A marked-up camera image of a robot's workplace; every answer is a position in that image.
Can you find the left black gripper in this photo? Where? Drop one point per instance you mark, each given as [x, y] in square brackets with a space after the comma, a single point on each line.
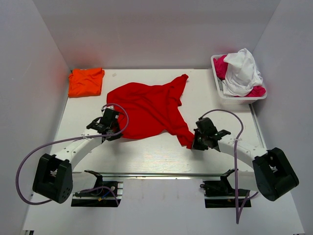
[115, 137]

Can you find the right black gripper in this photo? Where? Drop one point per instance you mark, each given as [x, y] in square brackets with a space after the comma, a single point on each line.
[196, 145]

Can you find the red t-shirt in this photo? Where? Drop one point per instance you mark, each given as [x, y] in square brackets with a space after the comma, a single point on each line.
[152, 110]

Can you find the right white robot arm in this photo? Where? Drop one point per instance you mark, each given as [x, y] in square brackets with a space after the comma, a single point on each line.
[272, 175]

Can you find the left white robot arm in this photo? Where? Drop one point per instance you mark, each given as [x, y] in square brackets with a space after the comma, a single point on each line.
[54, 178]

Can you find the white plastic basket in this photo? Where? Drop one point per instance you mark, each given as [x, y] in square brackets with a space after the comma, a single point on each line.
[230, 100]

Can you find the folded orange t-shirt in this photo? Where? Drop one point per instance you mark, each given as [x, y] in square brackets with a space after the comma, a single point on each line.
[85, 83]

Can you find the pink t-shirt in basket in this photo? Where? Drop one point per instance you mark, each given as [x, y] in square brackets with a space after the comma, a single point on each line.
[221, 68]

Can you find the white t-shirt in basket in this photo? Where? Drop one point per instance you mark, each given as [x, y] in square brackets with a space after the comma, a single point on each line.
[241, 75]

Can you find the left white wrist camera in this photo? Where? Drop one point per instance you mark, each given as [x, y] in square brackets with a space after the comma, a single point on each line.
[105, 107]

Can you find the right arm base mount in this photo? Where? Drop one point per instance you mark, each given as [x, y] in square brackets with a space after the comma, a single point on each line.
[219, 194]

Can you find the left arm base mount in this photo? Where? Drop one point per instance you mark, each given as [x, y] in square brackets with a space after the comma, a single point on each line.
[95, 190]

